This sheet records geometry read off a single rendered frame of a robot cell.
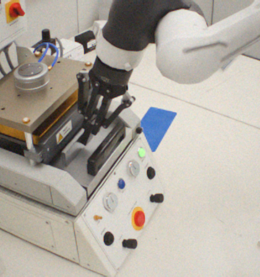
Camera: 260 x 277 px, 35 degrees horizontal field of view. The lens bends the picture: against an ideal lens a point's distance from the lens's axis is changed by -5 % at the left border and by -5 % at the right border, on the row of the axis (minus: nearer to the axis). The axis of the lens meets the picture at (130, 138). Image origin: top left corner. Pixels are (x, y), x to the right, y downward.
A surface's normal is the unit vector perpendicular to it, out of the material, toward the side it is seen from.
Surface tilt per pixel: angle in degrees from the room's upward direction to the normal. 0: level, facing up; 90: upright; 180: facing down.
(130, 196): 65
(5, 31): 90
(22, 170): 0
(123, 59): 100
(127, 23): 94
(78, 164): 0
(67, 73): 0
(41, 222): 90
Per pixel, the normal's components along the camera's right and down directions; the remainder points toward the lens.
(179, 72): -0.11, 0.76
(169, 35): -0.69, -0.50
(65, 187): 0.59, -0.43
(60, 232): -0.42, 0.56
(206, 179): 0.00, -0.79
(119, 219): 0.82, -0.10
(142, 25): 0.31, 0.75
